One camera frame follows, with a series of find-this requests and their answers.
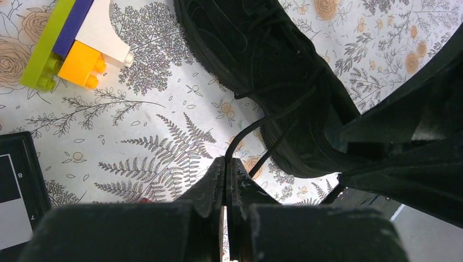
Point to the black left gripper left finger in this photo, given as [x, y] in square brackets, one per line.
[186, 229]

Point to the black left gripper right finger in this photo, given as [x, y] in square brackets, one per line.
[262, 229]

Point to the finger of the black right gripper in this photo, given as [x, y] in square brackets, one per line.
[427, 178]
[426, 108]

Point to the black shoelace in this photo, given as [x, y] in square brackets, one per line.
[273, 137]

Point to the black sneaker shoe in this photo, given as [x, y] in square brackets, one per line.
[249, 45]

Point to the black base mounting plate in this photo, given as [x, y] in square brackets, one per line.
[347, 197]

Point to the floral patterned table mat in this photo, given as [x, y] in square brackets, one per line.
[149, 132]

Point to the black white chessboard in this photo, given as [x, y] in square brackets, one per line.
[24, 199]

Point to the multicolour toy brick stack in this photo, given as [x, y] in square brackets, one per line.
[76, 44]

